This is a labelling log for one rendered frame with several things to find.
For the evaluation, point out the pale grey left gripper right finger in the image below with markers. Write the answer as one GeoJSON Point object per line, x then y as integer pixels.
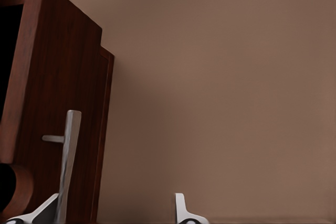
{"type": "Point", "coordinates": [181, 212]}

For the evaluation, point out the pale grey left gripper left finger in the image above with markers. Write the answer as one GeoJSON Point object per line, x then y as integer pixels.
{"type": "Point", "coordinates": [42, 212]}

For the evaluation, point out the round brown wooden object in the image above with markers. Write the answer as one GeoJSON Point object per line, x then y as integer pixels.
{"type": "Point", "coordinates": [23, 187]}

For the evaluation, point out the dark red-brown wooden cabinet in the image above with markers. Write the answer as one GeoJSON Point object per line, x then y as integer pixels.
{"type": "Point", "coordinates": [105, 119]}

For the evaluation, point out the dark red-brown wooden cabinet door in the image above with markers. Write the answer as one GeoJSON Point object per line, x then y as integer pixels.
{"type": "Point", "coordinates": [57, 72]}

